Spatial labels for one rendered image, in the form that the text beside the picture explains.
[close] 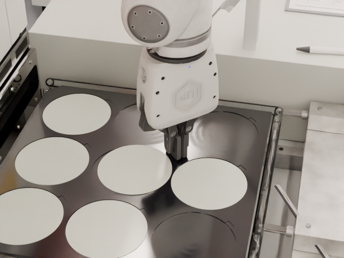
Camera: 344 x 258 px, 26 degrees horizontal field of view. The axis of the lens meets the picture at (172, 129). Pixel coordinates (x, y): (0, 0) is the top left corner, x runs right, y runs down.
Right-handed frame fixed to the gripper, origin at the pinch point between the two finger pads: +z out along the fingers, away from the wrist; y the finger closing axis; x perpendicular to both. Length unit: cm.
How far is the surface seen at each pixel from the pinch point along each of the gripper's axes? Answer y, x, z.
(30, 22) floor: 43, 196, 92
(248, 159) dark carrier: 7.9, -5.9, 2.1
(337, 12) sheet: 35.9, 10.9, -4.7
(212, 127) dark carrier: 7.5, 2.6, 2.2
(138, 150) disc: -4.3, 3.1, 2.0
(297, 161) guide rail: 18.3, -4.1, 8.2
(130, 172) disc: -7.3, -0.4, 2.1
